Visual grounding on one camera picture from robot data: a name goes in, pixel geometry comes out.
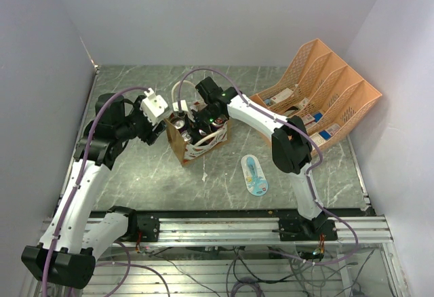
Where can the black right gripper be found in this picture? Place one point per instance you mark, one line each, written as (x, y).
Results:
(199, 126)

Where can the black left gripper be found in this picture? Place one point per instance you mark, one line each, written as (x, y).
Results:
(148, 135)

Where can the blue Red Bull can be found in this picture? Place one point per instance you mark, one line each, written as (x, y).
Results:
(218, 123)

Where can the purple Fanta can front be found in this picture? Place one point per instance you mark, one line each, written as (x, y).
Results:
(178, 123)

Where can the purple fanta can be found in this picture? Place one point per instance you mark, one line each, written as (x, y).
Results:
(187, 137)
(178, 123)

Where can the watermelon canvas bag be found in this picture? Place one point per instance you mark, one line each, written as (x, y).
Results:
(186, 153)

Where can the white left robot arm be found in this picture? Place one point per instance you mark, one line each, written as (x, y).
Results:
(66, 254)

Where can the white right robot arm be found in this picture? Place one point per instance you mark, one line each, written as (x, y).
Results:
(291, 146)

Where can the red white box in organizer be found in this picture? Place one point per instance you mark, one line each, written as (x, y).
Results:
(281, 96)

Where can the blue correction tape package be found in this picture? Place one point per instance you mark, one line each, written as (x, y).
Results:
(254, 177)

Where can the orange plastic desk organizer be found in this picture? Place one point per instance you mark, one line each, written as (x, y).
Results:
(323, 82)

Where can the blue box in organizer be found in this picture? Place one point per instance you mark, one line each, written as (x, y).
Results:
(317, 117)

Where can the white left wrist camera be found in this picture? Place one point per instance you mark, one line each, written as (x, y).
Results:
(154, 107)

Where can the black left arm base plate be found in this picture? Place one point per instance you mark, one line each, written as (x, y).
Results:
(141, 227)

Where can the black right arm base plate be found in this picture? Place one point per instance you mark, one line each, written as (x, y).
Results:
(301, 229)

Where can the aluminium mounting rail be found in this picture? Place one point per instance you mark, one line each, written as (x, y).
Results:
(209, 231)

